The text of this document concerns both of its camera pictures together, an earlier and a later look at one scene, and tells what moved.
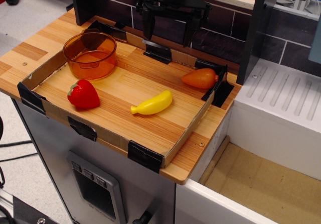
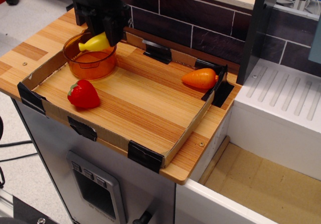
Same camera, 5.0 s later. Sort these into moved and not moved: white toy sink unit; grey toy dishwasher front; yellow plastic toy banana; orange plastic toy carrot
Moved: yellow plastic toy banana
Not moved: white toy sink unit; orange plastic toy carrot; grey toy dishwasher front
